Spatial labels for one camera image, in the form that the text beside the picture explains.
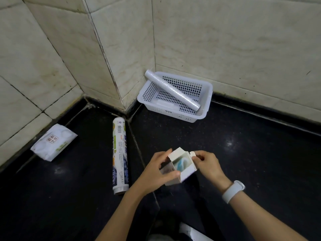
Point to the person's left hand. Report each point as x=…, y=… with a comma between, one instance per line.
x=150, y=174

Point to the person's right hand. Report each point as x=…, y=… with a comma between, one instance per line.
x=212, y=169

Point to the person's left thumb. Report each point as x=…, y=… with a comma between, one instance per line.
x=171, y=176

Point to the person's right thumb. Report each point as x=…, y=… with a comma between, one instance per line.
x=196, y=164

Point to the small white cardboard box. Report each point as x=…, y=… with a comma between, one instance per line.
x=186, y=172

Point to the person's right forearm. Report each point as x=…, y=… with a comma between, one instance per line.
x=260, y=218

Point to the person's left forearm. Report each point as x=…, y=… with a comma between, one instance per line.
x=120, y=215

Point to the blue and white packet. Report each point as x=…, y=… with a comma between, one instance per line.
x=181, y=164

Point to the white wristband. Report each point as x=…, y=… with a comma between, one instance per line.
x=233, y=191

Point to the white perforated plastic basket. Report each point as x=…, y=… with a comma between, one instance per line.
x=175, y=114

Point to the printed plastic bag roll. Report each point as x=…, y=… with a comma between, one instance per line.
x=120, y=158

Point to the white paper piece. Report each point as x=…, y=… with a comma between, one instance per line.
x=195, y=233

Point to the clear plastic wrap roll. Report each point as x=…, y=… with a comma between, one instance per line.
x=173, y=90

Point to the white wet wipes packet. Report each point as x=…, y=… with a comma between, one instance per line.
x=52, y=144

